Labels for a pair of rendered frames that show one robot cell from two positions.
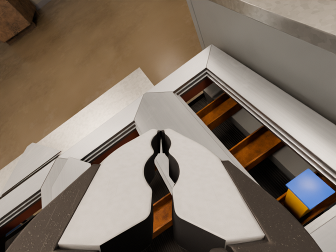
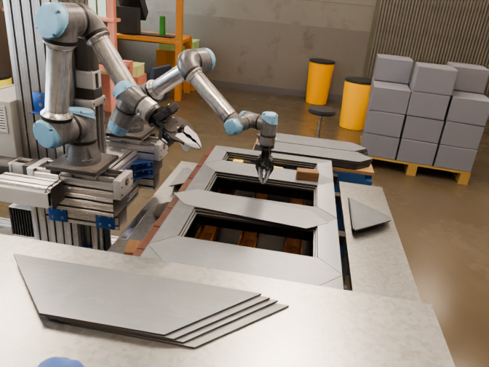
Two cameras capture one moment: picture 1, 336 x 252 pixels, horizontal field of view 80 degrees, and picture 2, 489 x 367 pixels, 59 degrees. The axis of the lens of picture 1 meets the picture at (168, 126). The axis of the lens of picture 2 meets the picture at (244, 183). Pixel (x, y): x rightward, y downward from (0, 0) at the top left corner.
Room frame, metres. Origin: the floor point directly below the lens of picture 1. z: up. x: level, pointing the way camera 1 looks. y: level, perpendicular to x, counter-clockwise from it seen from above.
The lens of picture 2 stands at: (0.36, -1.35, 1.76)
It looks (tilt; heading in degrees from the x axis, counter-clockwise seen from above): 24 degrees down; 94
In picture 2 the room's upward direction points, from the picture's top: 5 degrees clockwise
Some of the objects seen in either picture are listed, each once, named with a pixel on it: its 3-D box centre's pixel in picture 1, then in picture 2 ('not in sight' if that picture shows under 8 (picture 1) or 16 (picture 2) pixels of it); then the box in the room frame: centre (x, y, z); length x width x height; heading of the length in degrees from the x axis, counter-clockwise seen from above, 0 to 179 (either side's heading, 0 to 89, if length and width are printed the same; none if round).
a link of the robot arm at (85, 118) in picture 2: not in sight; (79, 123); (-0.49, 0.31, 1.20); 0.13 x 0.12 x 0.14; 74
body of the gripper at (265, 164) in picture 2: not in sight; (265, 156); (0.29, 0.60, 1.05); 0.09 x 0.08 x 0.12; 88
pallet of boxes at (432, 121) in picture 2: not in sight; (420, 116); (1.95, 3.82, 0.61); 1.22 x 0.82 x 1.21; 172
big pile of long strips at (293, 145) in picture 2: not in sight; (311, 150); (0.57, 1.46, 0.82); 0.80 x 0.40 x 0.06; 178
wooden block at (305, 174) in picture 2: not in sight; (307, 174); (0.52, 0.87, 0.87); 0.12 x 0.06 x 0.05; 3
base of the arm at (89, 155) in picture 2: not in sight; (82, 148); (-0.48, 0.32, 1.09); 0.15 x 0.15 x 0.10
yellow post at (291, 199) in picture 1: (302, 199); not in sight; (0.04, -0.15, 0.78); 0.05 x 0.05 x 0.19; 88
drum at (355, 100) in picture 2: not in sight; (356, 103); (1.41, 5.26, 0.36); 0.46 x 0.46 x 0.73
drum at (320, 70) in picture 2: not in sight; (319, 81); (0.92, 6.70, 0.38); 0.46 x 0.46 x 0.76
